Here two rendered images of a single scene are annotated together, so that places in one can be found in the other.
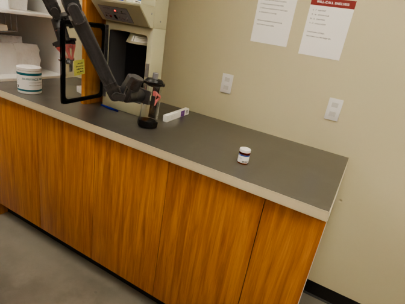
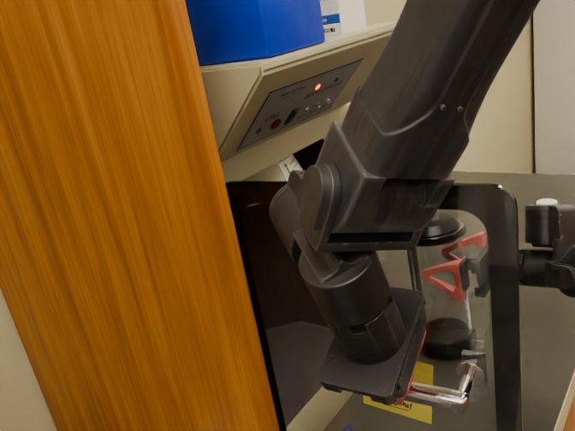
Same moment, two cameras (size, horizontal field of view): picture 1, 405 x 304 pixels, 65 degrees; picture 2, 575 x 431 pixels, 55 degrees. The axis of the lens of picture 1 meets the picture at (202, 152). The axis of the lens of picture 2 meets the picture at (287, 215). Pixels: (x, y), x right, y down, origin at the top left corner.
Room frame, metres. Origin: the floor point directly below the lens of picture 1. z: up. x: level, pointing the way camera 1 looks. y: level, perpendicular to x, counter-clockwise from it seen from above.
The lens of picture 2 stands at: (1.61, 1.18, 1.55)
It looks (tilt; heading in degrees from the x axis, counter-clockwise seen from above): 20 degrees down; 284
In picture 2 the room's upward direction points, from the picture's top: 10 degrees counter-clockwise
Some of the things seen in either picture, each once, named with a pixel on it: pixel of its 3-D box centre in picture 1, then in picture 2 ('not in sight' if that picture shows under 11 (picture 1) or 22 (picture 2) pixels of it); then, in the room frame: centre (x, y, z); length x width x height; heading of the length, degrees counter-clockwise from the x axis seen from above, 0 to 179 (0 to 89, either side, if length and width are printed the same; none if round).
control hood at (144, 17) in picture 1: (121, 12); (313, 85); (1.71, 0.51, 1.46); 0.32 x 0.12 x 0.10; 64
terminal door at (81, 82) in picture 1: (83, 63); (368, 359); (1.67, 0.68, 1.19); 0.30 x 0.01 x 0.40; 160
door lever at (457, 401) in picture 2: not in sight; (426, 382); (1.61, 0.73, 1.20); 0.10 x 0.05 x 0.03; 160
